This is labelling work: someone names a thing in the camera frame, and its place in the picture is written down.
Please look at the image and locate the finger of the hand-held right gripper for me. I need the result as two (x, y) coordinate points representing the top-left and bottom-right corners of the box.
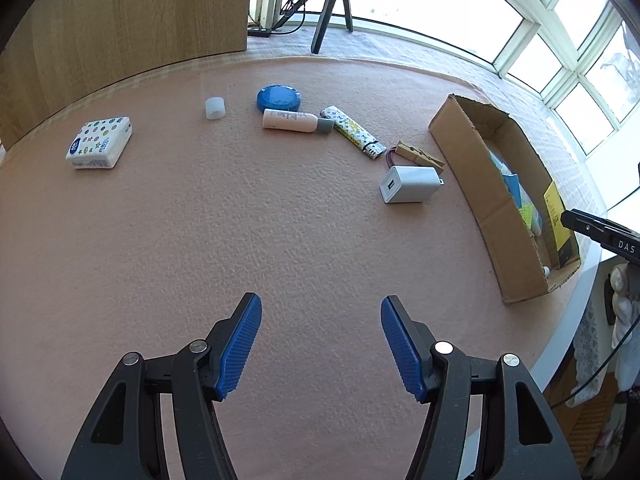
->
(560, 208), (623, 242)

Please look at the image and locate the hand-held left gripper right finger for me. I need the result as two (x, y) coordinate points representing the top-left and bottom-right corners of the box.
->
(380, 296), (583, 480)

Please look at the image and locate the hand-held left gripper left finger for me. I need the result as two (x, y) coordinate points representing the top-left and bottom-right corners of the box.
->
(74, 292), (263, 480)

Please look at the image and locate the yellow card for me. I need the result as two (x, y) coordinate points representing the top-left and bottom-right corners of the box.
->
(542, 181), (573, 248)

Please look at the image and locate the cardboard box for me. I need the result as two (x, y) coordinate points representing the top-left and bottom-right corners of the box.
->
(428, 93), (582, 306)

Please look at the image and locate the white charger plug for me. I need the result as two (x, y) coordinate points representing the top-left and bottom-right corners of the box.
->
(379, 165), (446, 205)

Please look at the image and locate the patterned lighter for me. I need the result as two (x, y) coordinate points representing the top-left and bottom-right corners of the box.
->
(320, 105), (387, 161)

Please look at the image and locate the small white bottle grey cap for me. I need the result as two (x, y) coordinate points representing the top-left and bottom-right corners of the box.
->
(262, 108), (334, 137)

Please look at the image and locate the star dotted tissue pack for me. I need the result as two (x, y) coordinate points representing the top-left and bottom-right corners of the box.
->
(65, 116), (133, 170)

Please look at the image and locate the wooden clothespin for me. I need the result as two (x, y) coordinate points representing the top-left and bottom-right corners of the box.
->
(396, 140), (446, 170)

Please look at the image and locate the black tripod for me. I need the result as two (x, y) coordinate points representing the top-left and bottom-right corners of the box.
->
(272, 0), (373, 55)

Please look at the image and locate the large light wooden board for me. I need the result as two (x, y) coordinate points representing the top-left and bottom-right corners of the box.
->
(0, 0), (253, 151)

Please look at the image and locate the white window frame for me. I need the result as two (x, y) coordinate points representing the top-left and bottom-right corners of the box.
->
(450, 0), (640, 156)

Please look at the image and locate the black tripod cable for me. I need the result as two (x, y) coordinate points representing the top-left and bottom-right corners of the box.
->
(280, 0), (308, 33)

